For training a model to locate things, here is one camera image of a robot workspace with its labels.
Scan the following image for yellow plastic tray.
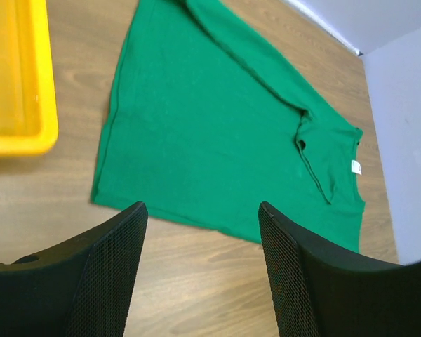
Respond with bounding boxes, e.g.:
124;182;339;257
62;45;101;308
0;1;58;157

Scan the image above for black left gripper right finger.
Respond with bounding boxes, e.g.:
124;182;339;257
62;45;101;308
258;202;421;336

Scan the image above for white aluminium back rail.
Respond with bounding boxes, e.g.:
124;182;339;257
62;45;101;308
286;0;363;57

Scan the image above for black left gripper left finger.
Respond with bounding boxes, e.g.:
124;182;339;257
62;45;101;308
0;201;148;336

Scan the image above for green t-shirt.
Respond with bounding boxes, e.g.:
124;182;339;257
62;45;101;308
91;0;365;251

